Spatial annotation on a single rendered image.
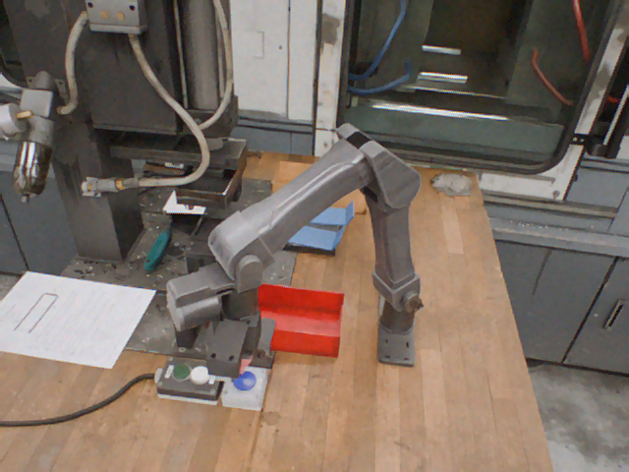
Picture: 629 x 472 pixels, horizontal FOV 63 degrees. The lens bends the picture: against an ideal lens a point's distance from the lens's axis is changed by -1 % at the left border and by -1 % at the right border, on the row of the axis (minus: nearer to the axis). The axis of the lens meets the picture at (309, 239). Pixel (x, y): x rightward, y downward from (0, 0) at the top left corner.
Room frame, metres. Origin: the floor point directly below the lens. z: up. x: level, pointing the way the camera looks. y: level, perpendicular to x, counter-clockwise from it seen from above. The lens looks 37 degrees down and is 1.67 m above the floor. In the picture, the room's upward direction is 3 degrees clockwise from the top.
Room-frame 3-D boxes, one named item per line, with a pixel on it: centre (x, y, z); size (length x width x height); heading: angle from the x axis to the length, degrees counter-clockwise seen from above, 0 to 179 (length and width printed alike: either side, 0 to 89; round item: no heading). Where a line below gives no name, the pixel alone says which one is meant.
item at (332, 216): (1.07, -0.03, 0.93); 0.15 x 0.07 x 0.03; 89
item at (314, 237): (0.98, 0.00, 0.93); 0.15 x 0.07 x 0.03; 77
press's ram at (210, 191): (0.91, 0.27, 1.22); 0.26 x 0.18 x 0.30; 85
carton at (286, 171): (1.19, -0.02, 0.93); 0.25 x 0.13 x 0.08; 85
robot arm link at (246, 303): (0.55, 0.10, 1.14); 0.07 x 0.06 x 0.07; 122
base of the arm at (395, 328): (0.73, -0.18, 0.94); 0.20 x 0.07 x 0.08; 175
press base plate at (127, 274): (0.95, 0.28, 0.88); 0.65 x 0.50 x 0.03; 175
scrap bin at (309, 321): (0.71, 0.05, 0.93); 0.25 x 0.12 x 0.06; 85
